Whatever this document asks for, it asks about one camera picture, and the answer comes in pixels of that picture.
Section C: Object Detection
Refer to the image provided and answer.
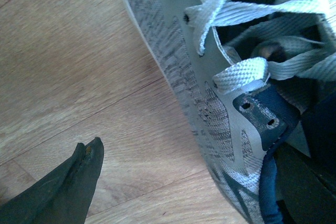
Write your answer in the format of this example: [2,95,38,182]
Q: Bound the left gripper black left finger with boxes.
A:
[1,137,104,223]

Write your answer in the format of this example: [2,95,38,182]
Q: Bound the grey knit sneaker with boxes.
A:
[124,0,335,223]

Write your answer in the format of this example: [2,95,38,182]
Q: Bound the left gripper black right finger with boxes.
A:
[276,143,335,223]

